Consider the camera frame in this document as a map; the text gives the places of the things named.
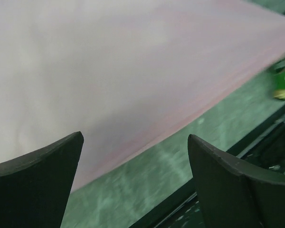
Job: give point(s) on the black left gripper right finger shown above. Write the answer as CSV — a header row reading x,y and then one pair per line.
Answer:
x,y
234,193

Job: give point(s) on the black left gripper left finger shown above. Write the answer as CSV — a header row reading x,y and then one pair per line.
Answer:
x,y
35,187

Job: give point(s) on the pink t-shirt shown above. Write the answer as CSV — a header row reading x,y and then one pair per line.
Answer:
x,y
125,73

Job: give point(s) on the green glass bottle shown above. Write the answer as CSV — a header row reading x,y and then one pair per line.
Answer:
x,y
278,69

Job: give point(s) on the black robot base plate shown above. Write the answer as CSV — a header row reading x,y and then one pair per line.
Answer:
x,y
263,147

